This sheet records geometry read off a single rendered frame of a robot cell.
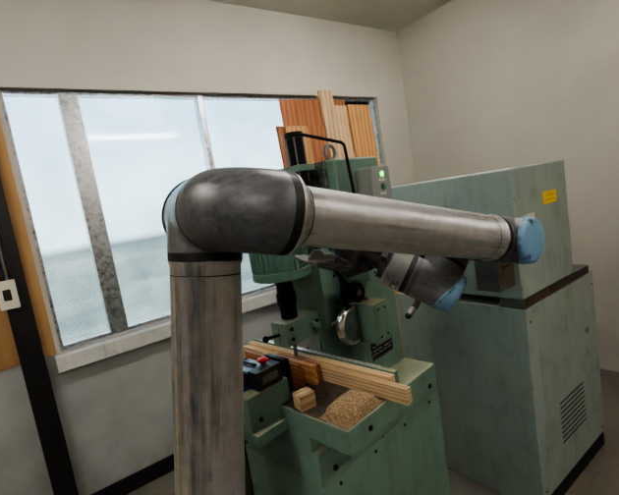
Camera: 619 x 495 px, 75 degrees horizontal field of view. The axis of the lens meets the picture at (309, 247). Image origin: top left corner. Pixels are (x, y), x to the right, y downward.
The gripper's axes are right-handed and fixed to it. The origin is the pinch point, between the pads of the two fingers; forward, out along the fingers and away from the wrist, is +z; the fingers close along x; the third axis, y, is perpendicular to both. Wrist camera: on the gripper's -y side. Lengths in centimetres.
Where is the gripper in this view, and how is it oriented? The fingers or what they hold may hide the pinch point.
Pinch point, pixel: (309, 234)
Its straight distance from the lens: 97.8
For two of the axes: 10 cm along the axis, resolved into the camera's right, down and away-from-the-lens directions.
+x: -4.7, 7.4, -4.8
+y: 0.3, -5.3, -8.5
